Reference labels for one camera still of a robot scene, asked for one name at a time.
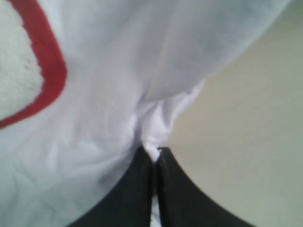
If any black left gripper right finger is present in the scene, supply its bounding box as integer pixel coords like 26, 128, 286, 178
156, 148, 251, 227

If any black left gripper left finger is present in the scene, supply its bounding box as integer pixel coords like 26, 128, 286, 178
70, 147, 152, 227

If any white t-shirt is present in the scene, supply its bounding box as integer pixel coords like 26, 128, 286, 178
0, 0, 289, 227

